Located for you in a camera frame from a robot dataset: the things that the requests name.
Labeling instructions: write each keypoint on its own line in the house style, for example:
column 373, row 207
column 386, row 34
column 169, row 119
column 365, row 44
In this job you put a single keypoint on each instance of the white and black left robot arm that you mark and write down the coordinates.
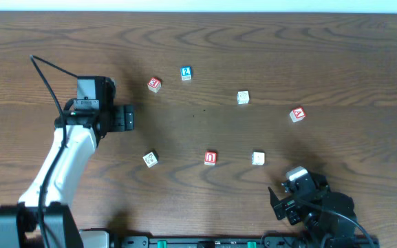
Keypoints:
column 42, row 217

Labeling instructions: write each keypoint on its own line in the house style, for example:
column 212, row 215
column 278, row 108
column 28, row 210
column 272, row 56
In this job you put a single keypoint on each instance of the white block with round drawing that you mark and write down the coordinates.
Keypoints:
column 243, row 97

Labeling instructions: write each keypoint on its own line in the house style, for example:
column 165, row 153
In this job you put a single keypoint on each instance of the blue number 2 block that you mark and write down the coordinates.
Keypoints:
column 186, row 73

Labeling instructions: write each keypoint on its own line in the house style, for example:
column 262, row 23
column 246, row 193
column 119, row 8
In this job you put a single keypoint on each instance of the white block with animal drawing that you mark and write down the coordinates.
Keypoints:
column 150, row 159

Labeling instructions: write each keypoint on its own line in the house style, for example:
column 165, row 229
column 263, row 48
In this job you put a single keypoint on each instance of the black mounting rail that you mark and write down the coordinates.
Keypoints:
column 271, row 239

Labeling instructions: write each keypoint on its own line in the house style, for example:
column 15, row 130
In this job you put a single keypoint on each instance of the red letter U block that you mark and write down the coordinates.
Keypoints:
column 210, row 158

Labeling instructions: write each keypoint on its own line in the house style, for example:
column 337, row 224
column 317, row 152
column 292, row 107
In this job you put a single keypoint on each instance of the white block with red side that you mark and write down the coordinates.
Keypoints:
column 258, row 158

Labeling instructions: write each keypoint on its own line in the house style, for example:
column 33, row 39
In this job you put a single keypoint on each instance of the red letter A block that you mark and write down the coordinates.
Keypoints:
column 297, row 114

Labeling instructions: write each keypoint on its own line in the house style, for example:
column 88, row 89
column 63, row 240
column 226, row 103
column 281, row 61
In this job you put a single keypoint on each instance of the red number 3 block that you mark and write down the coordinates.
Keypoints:
column 154, row 84

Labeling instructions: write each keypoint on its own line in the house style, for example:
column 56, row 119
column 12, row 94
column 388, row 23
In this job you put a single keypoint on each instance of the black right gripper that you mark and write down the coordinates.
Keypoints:
column 284, row 204

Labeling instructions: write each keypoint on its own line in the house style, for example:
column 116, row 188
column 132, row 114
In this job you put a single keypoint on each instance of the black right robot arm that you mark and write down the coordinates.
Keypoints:
column 328, row 216

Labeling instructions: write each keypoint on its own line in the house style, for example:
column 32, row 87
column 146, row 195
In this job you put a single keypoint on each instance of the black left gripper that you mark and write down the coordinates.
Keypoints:
column 124, row 117

